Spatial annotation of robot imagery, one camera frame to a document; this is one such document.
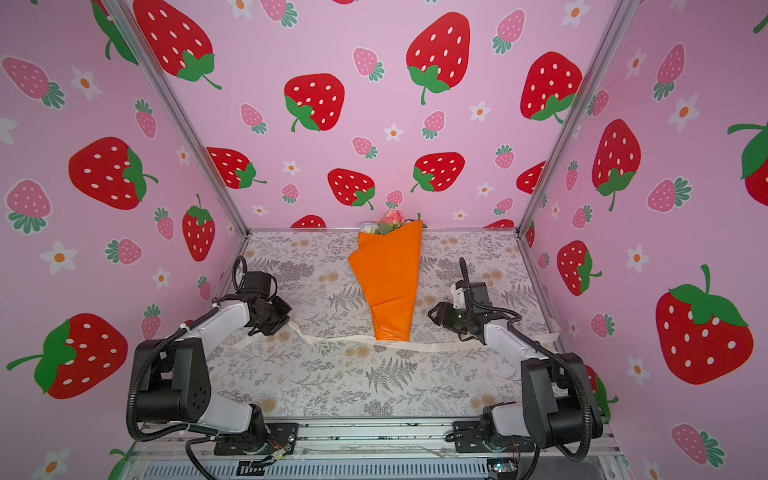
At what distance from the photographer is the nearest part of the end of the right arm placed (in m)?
0.67

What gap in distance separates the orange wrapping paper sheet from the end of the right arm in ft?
0.40

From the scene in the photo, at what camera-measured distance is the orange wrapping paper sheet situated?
3.09 feet
